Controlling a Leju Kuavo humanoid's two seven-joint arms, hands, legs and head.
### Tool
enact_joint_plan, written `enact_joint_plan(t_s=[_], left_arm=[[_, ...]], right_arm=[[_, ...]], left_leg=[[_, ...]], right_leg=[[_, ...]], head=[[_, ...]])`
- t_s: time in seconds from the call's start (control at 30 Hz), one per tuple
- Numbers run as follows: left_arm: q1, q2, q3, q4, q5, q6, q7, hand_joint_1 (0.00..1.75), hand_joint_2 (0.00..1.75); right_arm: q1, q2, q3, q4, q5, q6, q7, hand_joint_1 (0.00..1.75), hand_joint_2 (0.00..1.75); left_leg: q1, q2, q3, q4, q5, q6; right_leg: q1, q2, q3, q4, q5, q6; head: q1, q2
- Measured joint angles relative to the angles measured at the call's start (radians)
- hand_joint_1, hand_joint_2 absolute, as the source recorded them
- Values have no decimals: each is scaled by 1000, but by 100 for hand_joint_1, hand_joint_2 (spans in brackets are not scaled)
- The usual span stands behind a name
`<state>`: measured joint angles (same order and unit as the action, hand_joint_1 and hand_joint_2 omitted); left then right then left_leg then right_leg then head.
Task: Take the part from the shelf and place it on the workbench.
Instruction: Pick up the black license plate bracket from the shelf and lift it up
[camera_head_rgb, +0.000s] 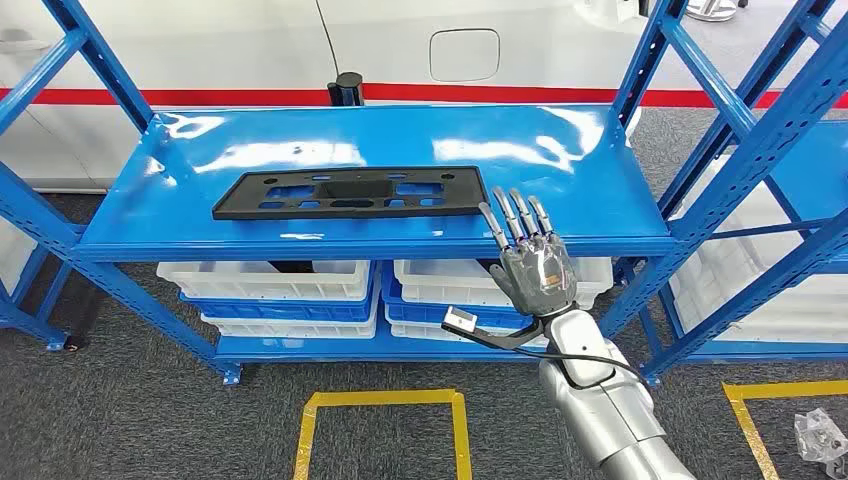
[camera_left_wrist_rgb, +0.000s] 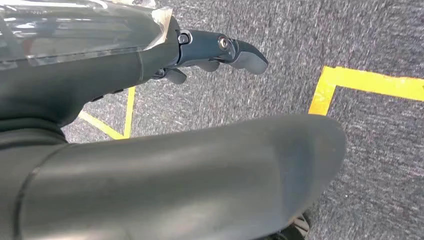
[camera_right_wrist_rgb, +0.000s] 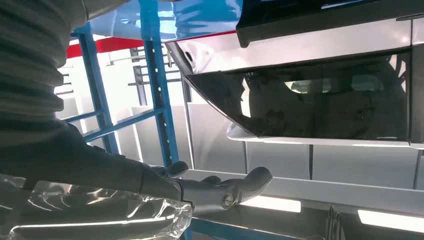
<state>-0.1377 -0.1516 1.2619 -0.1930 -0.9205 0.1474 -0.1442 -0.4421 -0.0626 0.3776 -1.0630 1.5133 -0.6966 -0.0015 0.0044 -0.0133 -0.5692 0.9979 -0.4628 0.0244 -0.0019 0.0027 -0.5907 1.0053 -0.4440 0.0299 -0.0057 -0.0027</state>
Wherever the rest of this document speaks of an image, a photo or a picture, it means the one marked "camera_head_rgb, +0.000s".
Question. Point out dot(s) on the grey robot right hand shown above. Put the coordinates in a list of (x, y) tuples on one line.
[(540, 278)]

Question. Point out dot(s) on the black plastic panel part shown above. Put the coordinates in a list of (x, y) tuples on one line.
[(371, 210)]

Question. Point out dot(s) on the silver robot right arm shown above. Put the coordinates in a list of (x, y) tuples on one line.
[(609, 411)]

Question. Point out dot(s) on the blue steel shelf rack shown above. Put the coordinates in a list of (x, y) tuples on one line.
[(397, 139), (815, 172)]

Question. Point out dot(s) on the white plastic bin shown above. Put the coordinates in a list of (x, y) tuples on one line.
[(444, 281), (424, 331), (291, 328), (265, 281)]

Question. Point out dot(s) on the blue plastic bin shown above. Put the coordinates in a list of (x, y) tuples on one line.
[(278, 310), (417, 312)]

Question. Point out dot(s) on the red barrier belt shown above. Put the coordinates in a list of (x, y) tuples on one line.
[(497, 94)]

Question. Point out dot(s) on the yellow floor tape square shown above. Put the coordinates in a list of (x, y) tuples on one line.
[(748, 424), (381, 397)]

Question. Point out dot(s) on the large white plastic crate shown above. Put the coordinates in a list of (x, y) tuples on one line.
[(13, 255), (748, 291)]

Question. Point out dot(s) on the white round stand base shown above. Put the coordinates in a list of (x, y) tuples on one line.
[(712, 10)]

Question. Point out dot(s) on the crumpled clear plastic bag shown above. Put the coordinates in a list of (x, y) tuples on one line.
[(821, 440)]

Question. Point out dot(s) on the white car body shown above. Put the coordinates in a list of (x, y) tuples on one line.
[(232, 46)]

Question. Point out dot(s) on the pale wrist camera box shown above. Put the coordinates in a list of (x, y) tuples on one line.
[(460, 319)]

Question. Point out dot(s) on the black barrier belt post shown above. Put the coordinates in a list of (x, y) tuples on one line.
[(346, 89)]

